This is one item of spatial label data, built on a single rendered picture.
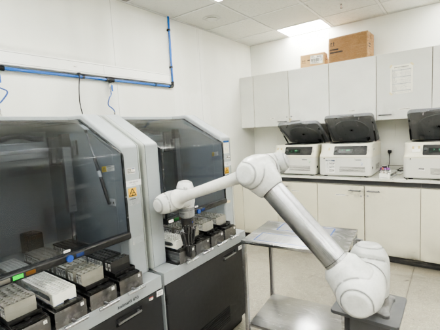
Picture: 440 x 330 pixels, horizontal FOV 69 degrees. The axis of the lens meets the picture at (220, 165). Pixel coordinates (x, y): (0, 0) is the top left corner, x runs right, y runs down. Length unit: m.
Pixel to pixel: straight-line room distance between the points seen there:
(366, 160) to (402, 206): 0.57
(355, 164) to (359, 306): 2.59
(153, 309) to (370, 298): 1.08
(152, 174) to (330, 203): 2.53
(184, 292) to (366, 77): 3.01
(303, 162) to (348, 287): 2.75
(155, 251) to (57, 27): 1.88
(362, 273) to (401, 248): 2.56
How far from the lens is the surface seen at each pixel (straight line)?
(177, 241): 1.93
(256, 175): 1.30
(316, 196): 3.94
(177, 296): 1.99
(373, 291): 1.32
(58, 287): 1.62
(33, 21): 2.86
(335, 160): 3.81
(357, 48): 4.14
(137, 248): 1.81
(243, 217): 4.46
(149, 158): 1.80
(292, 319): 2.29
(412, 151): 3.68
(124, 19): 3.34
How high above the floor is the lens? 1.49
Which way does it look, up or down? 6 degrees down
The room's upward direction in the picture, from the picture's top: 3 degrees counter-clockwise
